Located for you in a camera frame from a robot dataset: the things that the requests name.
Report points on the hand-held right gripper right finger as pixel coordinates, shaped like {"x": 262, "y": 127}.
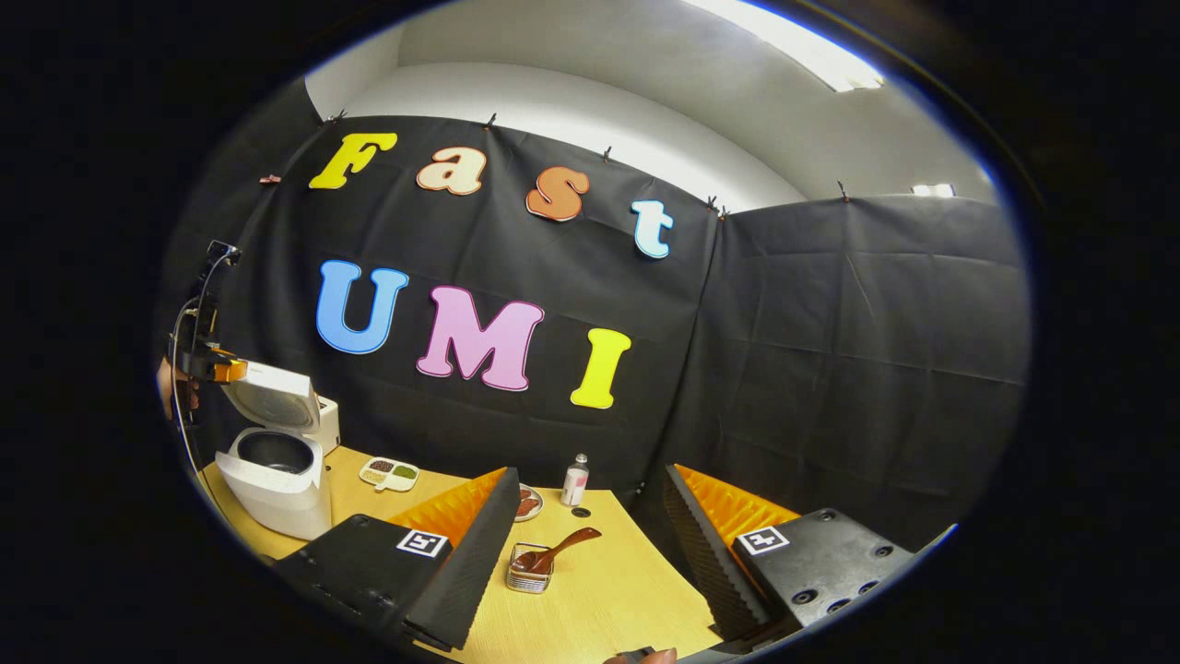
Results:
{"x": 710, "y": 563}

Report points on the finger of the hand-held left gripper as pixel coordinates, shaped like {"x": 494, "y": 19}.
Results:
{"x": 229, "y": 371}

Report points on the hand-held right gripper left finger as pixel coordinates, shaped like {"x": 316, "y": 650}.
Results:
{"x": 479, "y": 563}

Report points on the brown wooden spoon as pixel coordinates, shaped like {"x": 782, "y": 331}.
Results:
{"x": 562, "y": 546}

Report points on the white rice cooker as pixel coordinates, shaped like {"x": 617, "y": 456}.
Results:
{"x": 277, "y": 503}

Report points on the red-brown meat patty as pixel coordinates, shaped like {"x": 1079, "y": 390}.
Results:
{"x": 527, "y": 506}

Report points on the white round plate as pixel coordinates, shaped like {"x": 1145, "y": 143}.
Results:
{"x": 537, "y": 509}

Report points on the small bottle with pink label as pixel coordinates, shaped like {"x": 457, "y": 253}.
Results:
{"x": 573, "y": 484}

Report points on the white divided dish with beans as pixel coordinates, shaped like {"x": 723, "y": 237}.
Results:
{"x": 389, "y": 474}

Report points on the black backdrop cloth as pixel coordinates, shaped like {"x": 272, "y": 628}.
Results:
{"x": 830, "y": 369}

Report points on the row of black cloth clips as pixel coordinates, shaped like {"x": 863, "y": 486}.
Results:
{"x": 490, "y": 121}

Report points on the small ceiling light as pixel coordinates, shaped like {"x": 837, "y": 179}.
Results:
{"x": 933, "y": 190}

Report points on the long ceiling light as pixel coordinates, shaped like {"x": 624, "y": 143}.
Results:
{"x": 802, "y": 41}

